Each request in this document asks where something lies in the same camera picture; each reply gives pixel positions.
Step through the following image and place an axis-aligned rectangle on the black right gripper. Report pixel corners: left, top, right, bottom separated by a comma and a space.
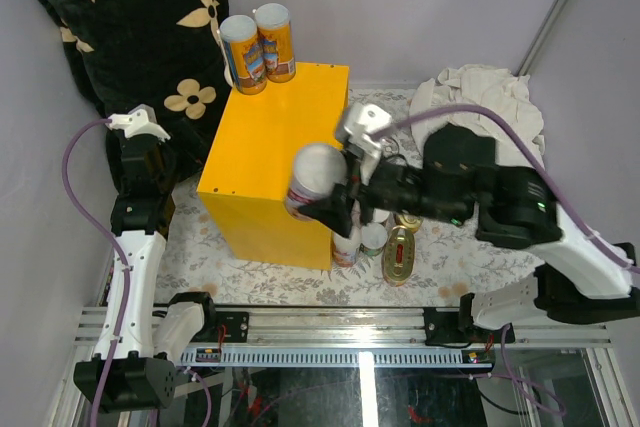
297, 141, 467, 236

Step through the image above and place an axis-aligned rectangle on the red white lidded can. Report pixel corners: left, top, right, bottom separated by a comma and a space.
284, 142, 347, 220

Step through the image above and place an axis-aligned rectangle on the black floral plush pillow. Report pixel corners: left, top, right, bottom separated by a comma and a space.
38, 0, 230, 178

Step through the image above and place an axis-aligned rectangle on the orange blue lidded can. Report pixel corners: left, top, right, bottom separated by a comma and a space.
219, 15, 267, 95

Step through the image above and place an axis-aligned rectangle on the orange lidded front can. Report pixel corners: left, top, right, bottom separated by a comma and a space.
254, 3, 296, 83

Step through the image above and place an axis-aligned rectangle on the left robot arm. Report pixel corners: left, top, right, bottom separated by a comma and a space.
73, 109, 219, 425

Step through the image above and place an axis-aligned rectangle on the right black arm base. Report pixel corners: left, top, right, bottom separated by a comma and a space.
422, 293, 502, 348

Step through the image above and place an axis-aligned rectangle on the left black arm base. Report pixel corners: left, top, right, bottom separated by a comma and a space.
198, 311, 250, 346

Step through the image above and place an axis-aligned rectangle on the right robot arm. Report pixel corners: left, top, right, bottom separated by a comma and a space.
300, 124, 639, 342

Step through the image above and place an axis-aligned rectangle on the brown can white lid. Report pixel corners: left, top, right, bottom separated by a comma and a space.
372, 209, 391, 225

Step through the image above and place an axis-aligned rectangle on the grey lidded small can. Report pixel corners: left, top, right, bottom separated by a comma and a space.
360, 222, 388, 257

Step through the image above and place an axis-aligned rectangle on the lower gold oval tin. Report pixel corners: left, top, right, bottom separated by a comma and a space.
382, 226, 415, 287

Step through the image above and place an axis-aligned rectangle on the gold oval tin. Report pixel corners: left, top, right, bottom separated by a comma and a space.
382, 226, 415, 287
394, 213, 423, 233

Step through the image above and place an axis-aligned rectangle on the upper gold oval tin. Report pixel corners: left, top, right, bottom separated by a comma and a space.
394, 213, 423, 233

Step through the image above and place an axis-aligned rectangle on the yellow wooden shelf box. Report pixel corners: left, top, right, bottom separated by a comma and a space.
197, 62, 349, 270

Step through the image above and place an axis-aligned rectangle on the floral patterned table mat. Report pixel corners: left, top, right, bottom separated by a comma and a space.
106, 88, 564, 308

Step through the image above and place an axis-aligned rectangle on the white crumpled cloth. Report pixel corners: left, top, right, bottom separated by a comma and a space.
409, 64, 545, 166

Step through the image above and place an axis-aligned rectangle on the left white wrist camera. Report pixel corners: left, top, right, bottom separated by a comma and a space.
107, 104, 171, 142

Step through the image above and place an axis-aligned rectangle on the aluminium frame rail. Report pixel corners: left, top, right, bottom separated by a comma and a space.
74, 304, 612, 368

